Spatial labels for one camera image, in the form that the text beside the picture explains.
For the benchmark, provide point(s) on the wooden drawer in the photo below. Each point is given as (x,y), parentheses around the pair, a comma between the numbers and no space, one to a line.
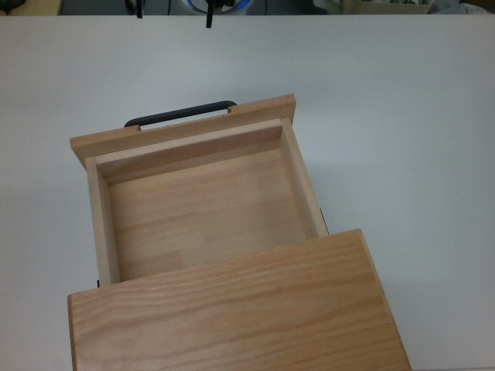
(201,216)

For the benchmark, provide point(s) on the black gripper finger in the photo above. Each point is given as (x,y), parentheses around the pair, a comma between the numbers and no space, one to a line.
(209,15)
(139,9)

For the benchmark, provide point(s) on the wooden cabinet casing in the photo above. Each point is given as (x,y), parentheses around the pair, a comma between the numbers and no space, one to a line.
(232,309)

